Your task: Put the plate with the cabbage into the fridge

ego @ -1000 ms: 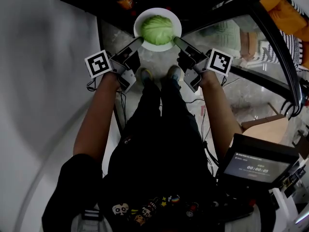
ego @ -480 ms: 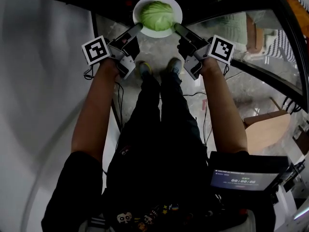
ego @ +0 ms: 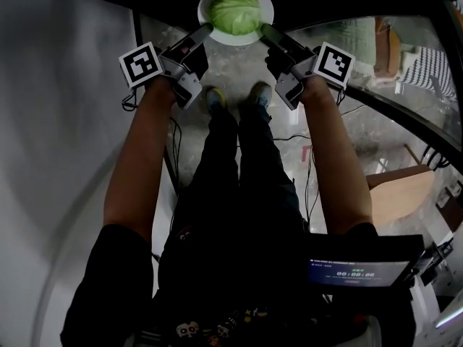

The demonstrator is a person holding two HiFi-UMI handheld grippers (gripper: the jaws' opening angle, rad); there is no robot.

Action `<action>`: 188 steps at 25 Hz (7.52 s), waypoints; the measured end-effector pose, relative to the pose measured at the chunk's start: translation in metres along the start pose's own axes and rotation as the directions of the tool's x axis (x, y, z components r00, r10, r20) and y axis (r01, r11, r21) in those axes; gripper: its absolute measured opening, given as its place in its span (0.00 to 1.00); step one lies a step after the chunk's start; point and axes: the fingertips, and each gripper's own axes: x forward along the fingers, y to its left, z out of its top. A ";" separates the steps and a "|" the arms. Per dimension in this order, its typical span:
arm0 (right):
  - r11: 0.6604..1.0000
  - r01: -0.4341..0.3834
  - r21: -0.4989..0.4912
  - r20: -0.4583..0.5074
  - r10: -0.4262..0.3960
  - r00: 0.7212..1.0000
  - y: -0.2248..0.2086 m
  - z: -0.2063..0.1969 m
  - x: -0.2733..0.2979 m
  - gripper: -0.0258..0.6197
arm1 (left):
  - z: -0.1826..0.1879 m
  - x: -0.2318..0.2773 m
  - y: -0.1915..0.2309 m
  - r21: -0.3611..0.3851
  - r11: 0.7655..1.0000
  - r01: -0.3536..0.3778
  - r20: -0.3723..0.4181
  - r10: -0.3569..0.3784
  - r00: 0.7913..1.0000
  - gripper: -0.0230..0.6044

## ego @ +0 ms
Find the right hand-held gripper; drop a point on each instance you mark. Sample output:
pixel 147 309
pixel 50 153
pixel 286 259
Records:
pixel 307 71

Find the white plate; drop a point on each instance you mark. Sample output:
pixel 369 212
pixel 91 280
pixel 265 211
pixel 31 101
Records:
pixel 231 39

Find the black and white striped cushion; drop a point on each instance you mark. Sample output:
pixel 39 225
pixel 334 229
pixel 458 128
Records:
pixel 430 71

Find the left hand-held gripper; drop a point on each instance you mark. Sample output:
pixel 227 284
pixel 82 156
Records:
pixel 170 69

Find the person's black trousers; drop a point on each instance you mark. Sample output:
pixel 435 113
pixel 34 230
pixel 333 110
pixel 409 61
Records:
pixel 231 208

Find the person's left shoe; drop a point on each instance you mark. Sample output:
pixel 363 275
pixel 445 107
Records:
pixel 216 98

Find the black tablet screen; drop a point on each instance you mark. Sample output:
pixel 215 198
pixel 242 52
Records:
pixel 356 273

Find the person's right shoe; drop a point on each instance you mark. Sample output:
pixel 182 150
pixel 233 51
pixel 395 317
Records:
pixel 261 94

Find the person's right forearm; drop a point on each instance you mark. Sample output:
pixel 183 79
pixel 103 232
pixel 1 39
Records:
pixel 334 157

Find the person's left forearm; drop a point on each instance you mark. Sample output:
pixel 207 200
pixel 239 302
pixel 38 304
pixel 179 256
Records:
pixel 139 157

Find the person's shoe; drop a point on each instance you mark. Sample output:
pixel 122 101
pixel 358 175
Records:
pixel 216 98
pixel 261 94

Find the person's black shirt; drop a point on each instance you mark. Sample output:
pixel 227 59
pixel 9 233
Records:
pixel 108 287

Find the green cabbage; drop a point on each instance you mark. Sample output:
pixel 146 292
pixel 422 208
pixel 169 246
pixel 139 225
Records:
pixel 234 11

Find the wooden board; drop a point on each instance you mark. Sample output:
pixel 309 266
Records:
pixel 399 193

